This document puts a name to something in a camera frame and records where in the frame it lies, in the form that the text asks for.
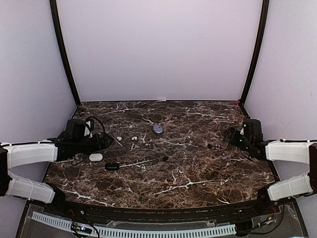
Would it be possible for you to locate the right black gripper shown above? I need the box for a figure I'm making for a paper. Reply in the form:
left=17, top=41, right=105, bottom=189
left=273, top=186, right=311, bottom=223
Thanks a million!
left=224, top=127, right=253, bottom=153

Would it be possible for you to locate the white earbud charging case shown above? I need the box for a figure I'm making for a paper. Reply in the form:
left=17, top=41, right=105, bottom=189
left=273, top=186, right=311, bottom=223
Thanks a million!
left=89, top=153, right=103, bottom=162

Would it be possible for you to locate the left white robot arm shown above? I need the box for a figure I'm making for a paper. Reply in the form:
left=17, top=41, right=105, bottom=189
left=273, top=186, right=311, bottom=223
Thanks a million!
left=0, top=117, right=114, bottom=216

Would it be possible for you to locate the black earbud charging case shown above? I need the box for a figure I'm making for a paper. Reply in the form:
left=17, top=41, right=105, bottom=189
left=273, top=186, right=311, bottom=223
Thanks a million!
left=105, top=162, right=120, bottom=171

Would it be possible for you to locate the right black frame post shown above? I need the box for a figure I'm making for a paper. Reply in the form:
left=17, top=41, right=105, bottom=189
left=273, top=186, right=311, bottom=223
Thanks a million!
left=239, top=0, right=269, bottom=108

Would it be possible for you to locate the black frame post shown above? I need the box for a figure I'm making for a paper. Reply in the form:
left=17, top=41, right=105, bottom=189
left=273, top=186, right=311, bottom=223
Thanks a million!
left=239, top=0, right=269, bottom=108
left=49, top=0, right=81, bottom=107

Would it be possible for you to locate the white slotted cable duct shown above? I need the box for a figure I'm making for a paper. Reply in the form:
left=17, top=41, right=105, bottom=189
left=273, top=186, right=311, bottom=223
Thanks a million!
left=31, top=212, right=236, bottom=238

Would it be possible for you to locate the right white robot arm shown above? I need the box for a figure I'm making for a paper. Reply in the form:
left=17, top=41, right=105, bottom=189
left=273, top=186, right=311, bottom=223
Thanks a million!
left=225, top=118, right=317, bottom=215

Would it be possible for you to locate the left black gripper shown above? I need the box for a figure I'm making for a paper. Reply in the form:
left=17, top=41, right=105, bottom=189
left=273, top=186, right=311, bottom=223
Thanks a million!
left=73, top=132, right=113, bottom=155

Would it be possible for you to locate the purple round charging case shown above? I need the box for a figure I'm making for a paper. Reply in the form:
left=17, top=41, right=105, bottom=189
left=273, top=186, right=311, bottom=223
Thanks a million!
left=153, top=125, right=163, bottom=135

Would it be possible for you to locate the left black frame post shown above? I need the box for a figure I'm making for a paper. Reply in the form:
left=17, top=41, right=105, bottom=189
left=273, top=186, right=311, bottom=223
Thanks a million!
left=49, top=0, right=81, bottom=107

